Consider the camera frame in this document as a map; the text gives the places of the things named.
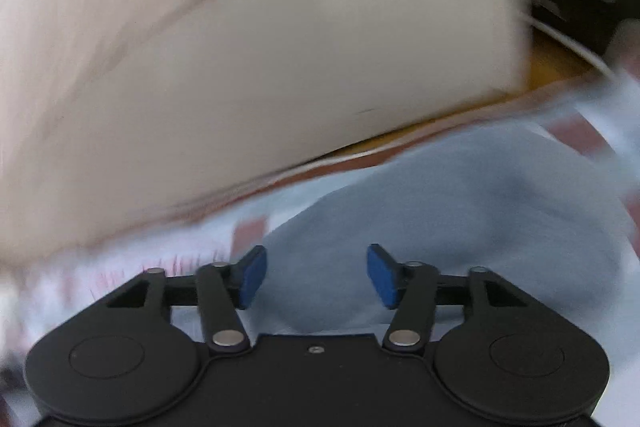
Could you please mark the grey sweatshirt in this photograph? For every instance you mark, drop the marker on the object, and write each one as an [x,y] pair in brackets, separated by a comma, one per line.
[510,200]

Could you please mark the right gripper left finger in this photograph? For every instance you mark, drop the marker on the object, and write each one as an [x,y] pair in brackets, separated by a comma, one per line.
[222,290]

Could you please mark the patterned floor rug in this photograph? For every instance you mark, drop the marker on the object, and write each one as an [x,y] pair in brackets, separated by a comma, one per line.
[112,337]

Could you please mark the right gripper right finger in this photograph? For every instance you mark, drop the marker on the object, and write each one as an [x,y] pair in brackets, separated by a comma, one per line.
[409,290]

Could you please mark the beige sofa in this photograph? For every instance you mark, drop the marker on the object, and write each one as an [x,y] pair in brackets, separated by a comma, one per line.
[120,114]

